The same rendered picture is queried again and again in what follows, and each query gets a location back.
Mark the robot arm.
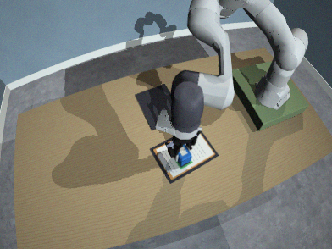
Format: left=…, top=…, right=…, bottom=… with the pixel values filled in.
left=156, top=0, right=308, bottom=140

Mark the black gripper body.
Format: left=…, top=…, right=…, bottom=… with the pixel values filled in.
left=172, top=136, right=194, bottom=146

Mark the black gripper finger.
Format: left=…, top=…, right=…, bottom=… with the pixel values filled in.
left=185, top=131, right=201, bottom=151
left=165, top=141, right=184, bottom=162

